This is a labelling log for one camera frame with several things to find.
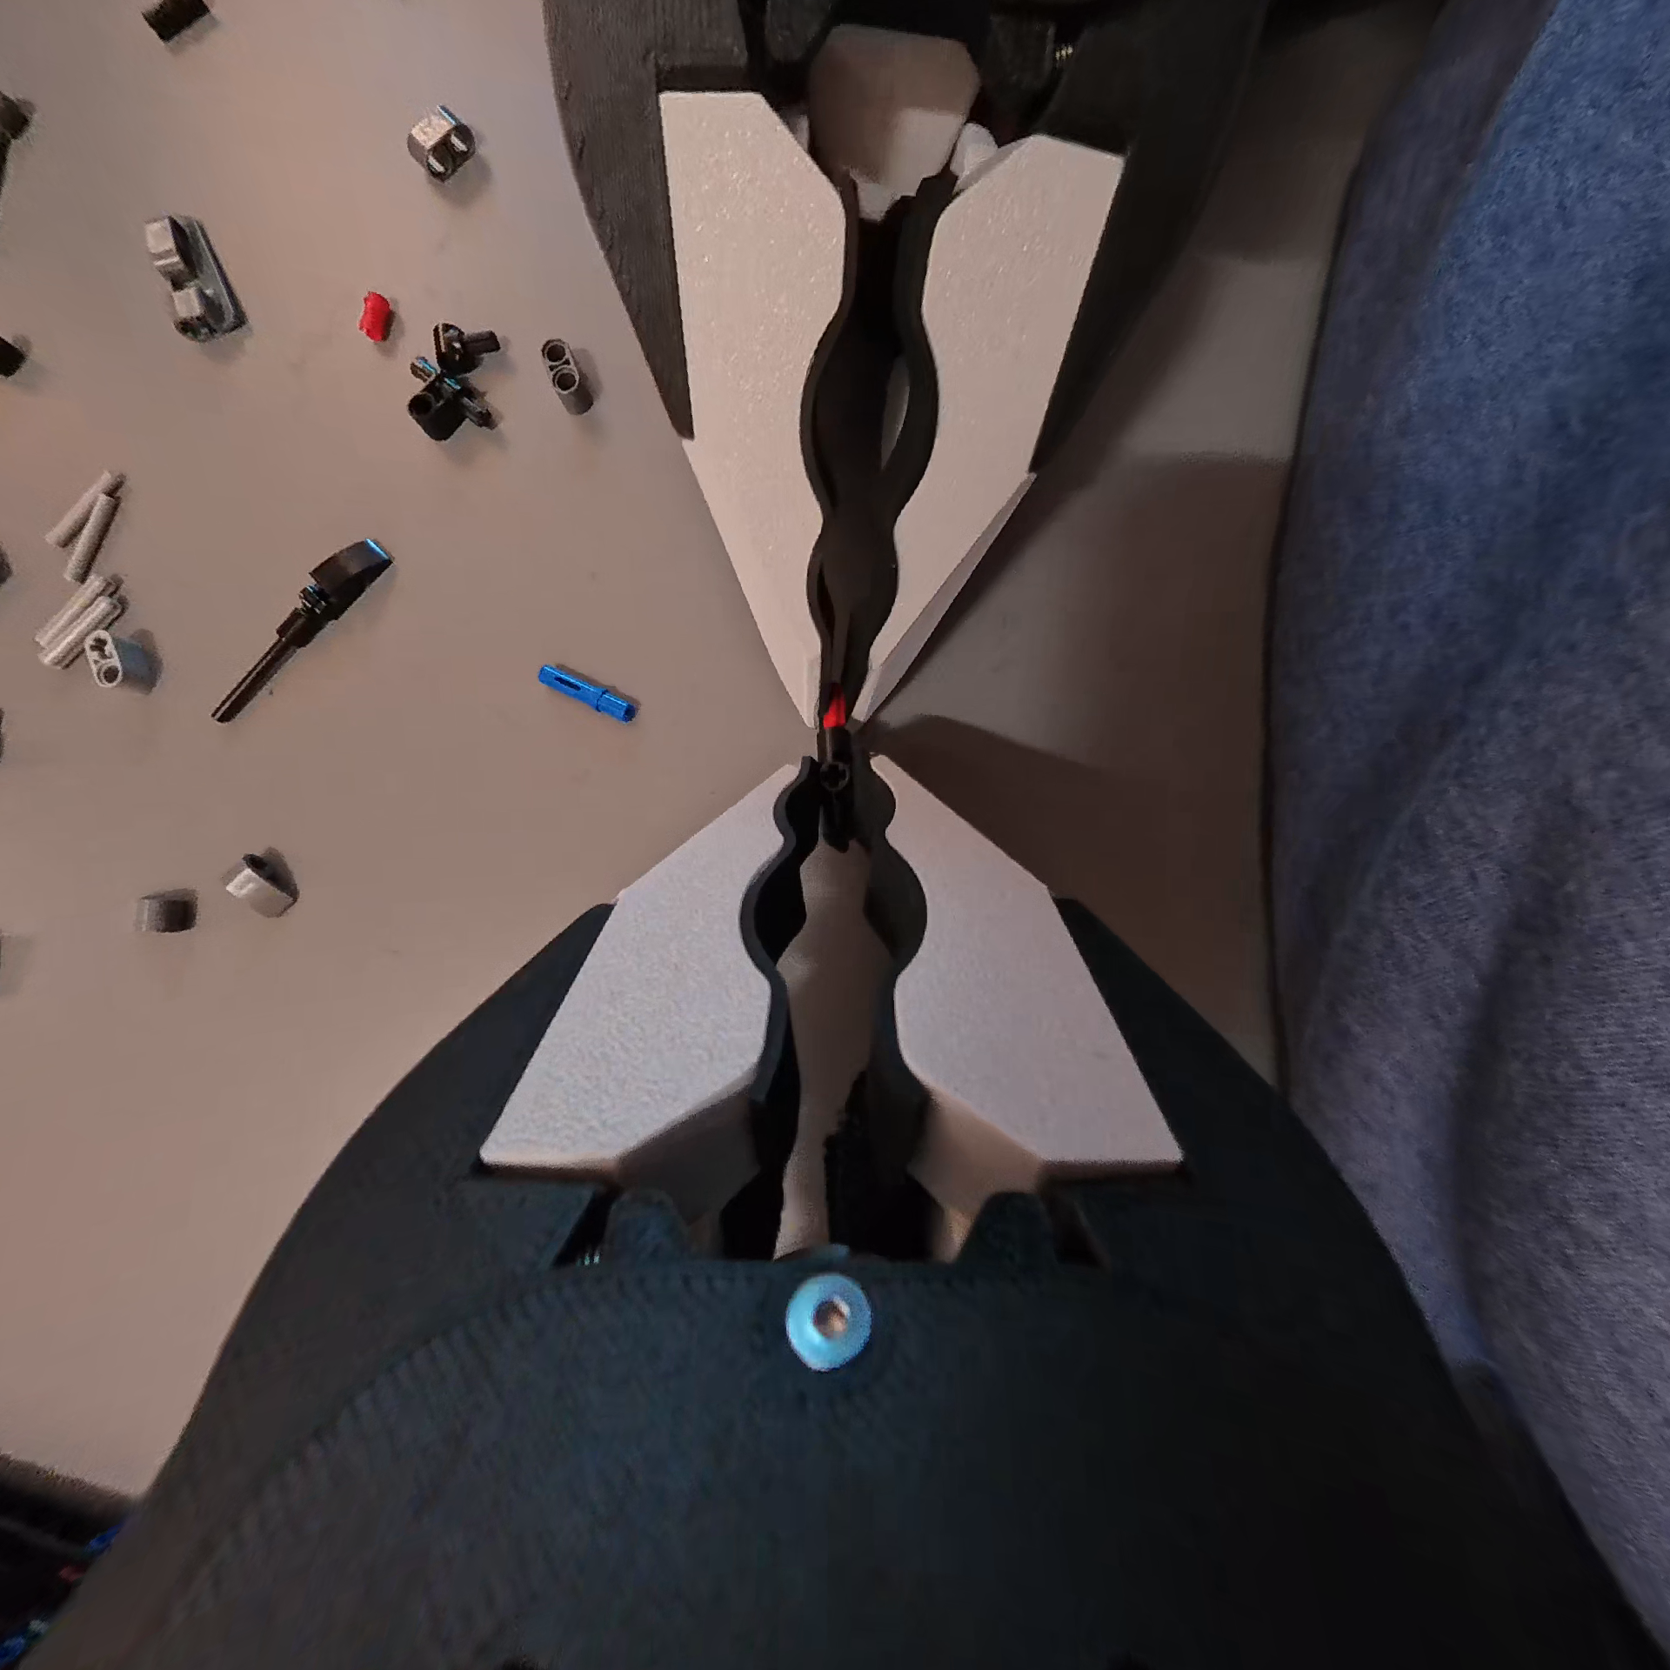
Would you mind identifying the grey angled connector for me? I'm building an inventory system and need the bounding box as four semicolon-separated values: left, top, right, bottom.
139;210;252;342

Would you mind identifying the grey lego axle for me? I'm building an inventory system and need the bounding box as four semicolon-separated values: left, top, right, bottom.
66;489;130;581
44;472;130;552
34;569;111;663

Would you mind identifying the black lego shaft piece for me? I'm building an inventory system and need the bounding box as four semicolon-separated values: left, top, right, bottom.
215;534;400;724

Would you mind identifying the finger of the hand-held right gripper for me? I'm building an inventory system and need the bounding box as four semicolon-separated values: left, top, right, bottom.
851;134;1127;718
660;89;857;711

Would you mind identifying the grey lego pin connector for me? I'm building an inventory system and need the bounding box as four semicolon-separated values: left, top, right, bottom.
408;111;482;186

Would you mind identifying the grey axle pins group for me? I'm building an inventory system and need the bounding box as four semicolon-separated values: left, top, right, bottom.
44;581;130;667

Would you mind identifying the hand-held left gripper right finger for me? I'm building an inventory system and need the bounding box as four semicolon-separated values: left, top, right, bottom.
857;763;1185;1232

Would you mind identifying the long blue lego pin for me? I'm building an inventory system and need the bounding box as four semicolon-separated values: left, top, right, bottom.
532;663;642;724

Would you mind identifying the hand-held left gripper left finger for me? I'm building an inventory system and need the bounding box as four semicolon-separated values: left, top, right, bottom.
482;769;824;1245

